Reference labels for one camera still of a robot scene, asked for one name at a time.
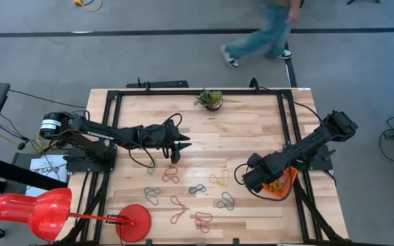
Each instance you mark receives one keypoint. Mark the red rubber band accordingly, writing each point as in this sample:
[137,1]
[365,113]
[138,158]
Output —
[202,221]
[179,208]
[170,175]

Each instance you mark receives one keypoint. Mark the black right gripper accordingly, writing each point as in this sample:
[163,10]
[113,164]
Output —
[265,169]

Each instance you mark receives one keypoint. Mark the yellow rubber band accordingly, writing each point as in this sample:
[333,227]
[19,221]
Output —
[221,179]
[275,186]

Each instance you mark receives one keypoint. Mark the white paper sheet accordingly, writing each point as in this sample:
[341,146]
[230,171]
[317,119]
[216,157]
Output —
[44,164]

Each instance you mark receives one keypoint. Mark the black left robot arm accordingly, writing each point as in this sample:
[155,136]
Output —
[98,134]

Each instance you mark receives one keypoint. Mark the orange plastic bin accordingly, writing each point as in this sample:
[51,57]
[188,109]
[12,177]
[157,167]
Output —
[287,181]

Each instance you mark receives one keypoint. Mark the black aluminium table frame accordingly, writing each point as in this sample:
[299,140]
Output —
[200,92]

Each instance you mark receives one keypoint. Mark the small potted green plant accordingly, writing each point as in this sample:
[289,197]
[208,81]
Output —
[210,99]

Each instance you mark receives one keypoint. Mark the green rubber band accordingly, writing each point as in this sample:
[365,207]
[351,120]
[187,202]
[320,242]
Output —
[150,169]

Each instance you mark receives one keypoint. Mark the black flat box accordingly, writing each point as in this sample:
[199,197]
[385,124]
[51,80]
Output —
[163,84]

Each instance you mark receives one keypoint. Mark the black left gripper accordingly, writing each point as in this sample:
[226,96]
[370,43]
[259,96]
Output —
[154,136]

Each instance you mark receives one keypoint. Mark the person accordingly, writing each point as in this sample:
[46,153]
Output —
[269,34]

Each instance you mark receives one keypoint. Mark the blue rubber band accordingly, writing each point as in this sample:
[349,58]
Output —
[197,189]
[152,194]

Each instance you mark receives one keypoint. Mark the red desk lamp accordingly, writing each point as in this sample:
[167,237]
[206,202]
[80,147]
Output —
[43,212]

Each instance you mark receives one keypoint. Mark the teal rubber band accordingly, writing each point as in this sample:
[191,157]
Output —
[227,202]

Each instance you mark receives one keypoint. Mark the black diagonal bar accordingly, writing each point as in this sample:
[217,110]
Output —
[12,172]

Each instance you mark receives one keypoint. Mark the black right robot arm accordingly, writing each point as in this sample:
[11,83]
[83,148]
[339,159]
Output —
[313,143]

